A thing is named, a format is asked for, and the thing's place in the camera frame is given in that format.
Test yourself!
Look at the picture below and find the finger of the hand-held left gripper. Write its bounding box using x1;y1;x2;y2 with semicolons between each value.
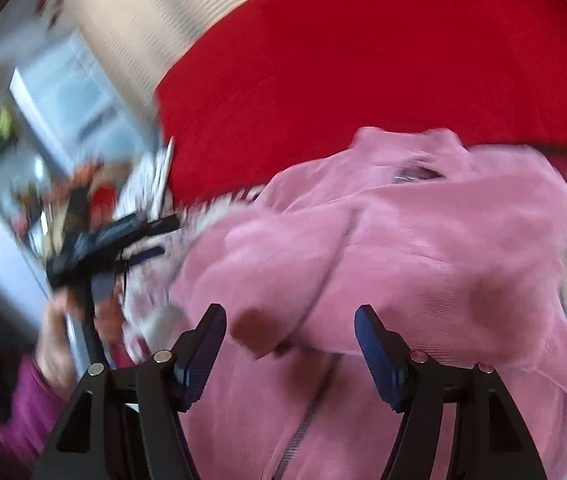
122;246;167;267
144;214;182;235

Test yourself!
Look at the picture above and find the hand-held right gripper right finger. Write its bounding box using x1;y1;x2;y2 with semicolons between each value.
354;304;549;480

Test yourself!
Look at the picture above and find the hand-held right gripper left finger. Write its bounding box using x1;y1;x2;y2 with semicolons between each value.
31;304;228;480

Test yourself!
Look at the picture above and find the pink corduroy jacket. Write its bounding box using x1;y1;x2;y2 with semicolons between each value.
168;127;567;480

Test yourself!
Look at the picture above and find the person's left hand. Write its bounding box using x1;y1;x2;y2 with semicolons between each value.
36;292;87;391

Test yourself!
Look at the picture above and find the white crackle-print cloth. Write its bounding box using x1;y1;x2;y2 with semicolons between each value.
114;137;177;221

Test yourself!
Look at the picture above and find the red box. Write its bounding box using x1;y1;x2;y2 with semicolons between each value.
88;185;117;221

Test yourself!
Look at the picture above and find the grey appliance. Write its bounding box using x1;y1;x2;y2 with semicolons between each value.
8;30;159;161

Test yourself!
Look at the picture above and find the beige dotted cover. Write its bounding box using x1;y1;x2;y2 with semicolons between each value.
46;0;284;126

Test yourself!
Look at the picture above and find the red cushion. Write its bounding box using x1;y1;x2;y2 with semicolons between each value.
156;0;567;208

